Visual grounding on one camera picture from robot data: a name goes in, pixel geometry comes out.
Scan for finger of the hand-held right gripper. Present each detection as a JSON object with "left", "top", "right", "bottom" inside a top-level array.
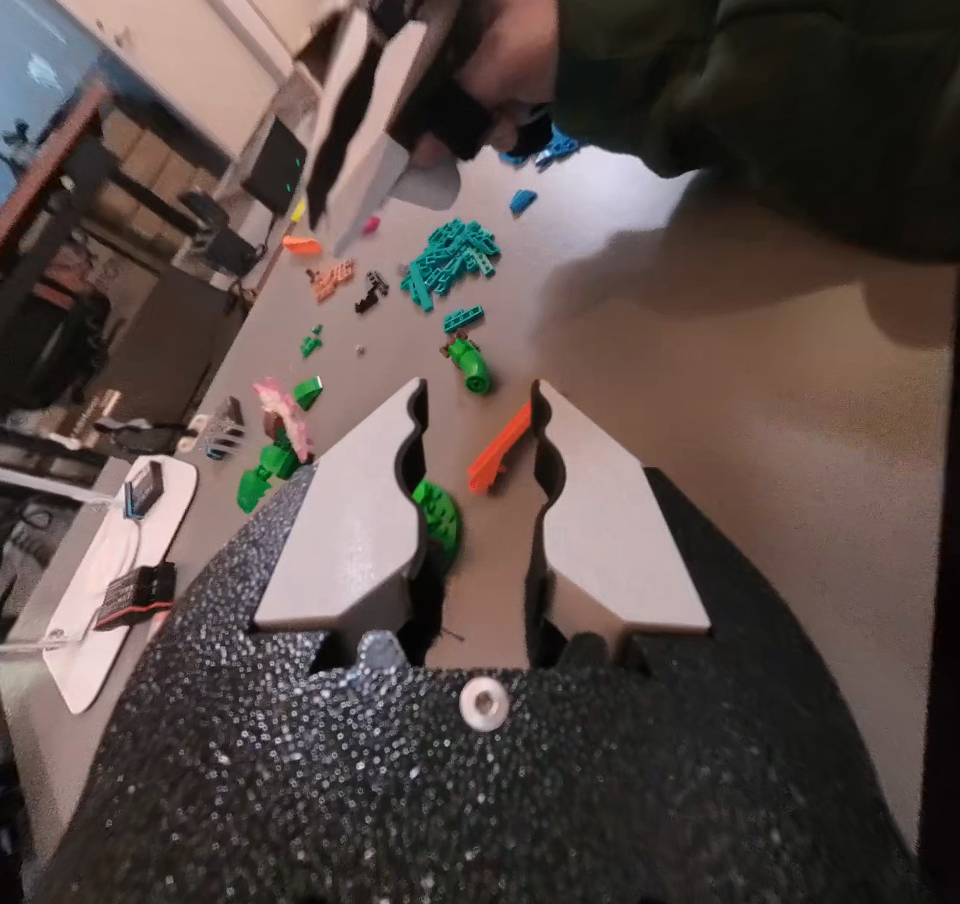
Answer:
[
  {"left": 304, "top": 10, "right": 376, "bottom": 232},
  {"left": 330, "top": 21, "right": 430, "bottom": 258}
]

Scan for black lego pieces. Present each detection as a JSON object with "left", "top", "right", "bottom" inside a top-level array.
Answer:
[{"left": 353, "top": 269, "right": 392, "bottom": 316}]

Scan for salmon lego pieces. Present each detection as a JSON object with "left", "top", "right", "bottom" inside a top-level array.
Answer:
[{"left": 305, "top": 258, "right": 356, "bottom": 304}]

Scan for green lego cylinder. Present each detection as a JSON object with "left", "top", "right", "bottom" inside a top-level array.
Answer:
[{"left": 439, "top": 332, "right": 496, "bottom": 397}]

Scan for black box with red stripe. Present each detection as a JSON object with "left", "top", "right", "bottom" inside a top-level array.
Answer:
[{"left": 93, "top": 561, "right": 178, "bottom": 633}]

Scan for blue lego pieces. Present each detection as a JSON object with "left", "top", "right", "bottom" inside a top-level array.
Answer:
[{"left": 498, "top": 119, "right": 581, "bottom": 171}]

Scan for pink lego flower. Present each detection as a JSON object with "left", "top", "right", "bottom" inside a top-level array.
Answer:
[{"left": 251, "top": 376, "right": 318, "bottom": 464}]

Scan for green lego base with brown piece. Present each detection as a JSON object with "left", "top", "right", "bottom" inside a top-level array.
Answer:
[{"left": 411, "top": 476, "right": 464, "bottom": 569}]

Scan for pile of teal lego pieces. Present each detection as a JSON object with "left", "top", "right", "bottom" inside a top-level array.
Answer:
[{"left": 398, "top": 217, "right": 504, "bottom": 314}]

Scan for green lego leaf cluster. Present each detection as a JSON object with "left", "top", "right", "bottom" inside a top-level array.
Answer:
[{"left": 235, "top": 441, "right": 303, "bottom": 513}]

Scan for black box with green light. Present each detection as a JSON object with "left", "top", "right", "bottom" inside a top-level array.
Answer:
[{"left": 240, "top": 115, "right": 309, "bottom": 217}]

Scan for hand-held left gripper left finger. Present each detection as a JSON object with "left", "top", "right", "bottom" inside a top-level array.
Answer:
[{"left": 251, "top": 376, "right": 430, "bottom": 633}]

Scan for grey and white device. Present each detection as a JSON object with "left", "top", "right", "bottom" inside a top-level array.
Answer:
[{"left": 175, "top": 395, "right": 247, "bottom": 463}]

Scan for long orange lego piece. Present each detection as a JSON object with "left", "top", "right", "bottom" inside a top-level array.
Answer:
[{"left": 466, "top": 399, "right": 535, "bottom": 498}]

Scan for person's right hand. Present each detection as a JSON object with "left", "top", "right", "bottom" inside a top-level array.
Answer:
[{"left": 457, "top": 0, "right": 561, "bottom": 125}]

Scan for small black box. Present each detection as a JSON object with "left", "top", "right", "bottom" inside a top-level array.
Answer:
[{"left": 123, "top": 459, "right": 166, "bottom": 520}]

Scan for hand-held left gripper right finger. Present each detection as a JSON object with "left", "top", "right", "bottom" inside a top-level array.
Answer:
[{"left": 527, "top": 379, "right": 714, "bottom": 659}]

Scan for white flat board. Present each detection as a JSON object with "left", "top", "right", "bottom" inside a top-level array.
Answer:
[{"left": 43, "top": 453, "right": 201, "bottom": 717}]

